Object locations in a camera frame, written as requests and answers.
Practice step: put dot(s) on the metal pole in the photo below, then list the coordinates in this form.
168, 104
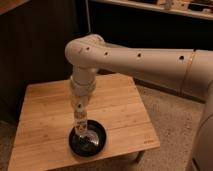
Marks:
88, 16

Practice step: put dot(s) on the wooden table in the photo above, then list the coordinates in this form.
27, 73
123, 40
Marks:
41, 141

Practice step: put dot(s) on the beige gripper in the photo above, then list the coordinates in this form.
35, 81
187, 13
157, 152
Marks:
81, 94

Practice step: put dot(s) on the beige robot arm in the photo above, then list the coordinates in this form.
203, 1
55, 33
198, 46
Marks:
90, 53

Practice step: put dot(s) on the black ceramic bowl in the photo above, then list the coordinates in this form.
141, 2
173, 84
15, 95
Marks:
92, 143

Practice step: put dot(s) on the wooden shelf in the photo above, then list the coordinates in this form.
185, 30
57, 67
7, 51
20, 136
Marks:
187, 8

